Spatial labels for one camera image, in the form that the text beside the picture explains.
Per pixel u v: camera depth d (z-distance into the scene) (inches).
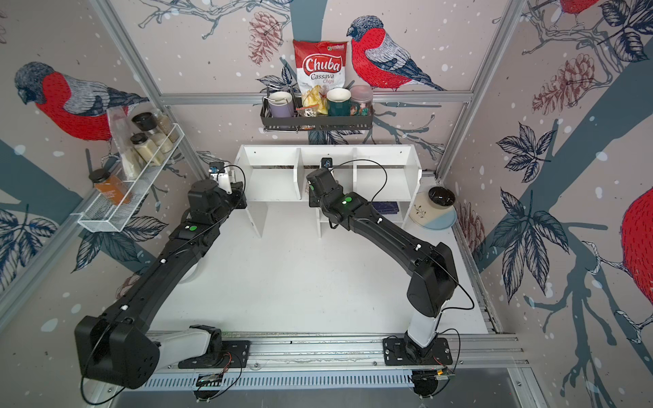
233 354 28.7
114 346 15.1
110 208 27.5
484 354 29.9
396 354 28.7
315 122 34.4
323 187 23.3
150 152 30.5
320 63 30.6
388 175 25.9
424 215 41.7
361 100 33.5
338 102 31.4
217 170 25.7
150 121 30.7
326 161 27.3
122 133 28.6
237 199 27.4
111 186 26.0
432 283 17.4
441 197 42.4
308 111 33.5
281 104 31.4
